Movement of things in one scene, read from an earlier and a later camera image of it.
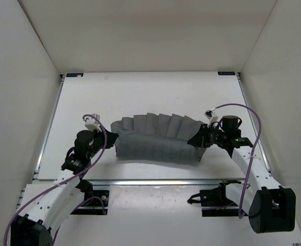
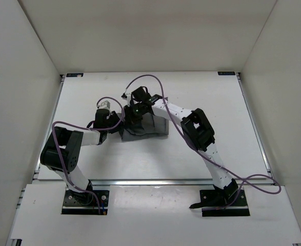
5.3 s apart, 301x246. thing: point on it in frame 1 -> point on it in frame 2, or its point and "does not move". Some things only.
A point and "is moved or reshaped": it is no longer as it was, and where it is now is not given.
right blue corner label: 226,73 does not move
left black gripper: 111,137 -> 115,117
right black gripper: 200,140 -> 130,121
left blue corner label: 74,75 does not move
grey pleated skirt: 156,137 is moved or reshaped
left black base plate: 100,199 does not move
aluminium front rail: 157,182 does not move
